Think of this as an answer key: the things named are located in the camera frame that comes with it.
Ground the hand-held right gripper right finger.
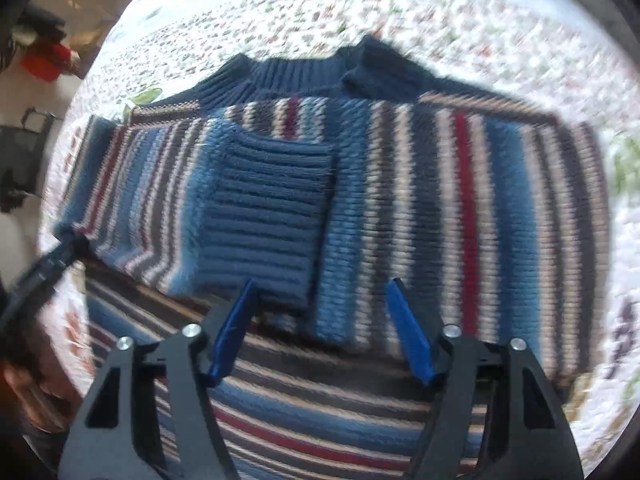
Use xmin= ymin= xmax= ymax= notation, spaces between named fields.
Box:
xmin=385 ymin=278 xmax=585 ymax=480

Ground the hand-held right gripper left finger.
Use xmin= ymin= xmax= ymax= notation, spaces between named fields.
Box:
xmin=59 ymin=280 xmax=262 ymax=480

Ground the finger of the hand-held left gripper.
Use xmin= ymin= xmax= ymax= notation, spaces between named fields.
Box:
xmin=0 ymin=234 xmax=92 ymax=342

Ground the striped knit sweater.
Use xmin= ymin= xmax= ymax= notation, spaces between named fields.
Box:
xmin=52 ymin=35 xmax=612 ymax=480

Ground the black chair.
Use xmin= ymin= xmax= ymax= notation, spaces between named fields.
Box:
xmin=0 ymin=106 xmax=64 ymax=212

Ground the red container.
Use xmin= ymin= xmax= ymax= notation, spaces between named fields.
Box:
xmin=20 ymin=42 xmax=74 ymax=82

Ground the black bag on stand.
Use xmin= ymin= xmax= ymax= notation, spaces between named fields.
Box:
xmin=14 ymin=4 xmax=69 ymax=45

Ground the floral quilted bed cover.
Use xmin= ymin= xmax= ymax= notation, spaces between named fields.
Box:
xmin=37 ymin=0 xmax=637 ymax=480

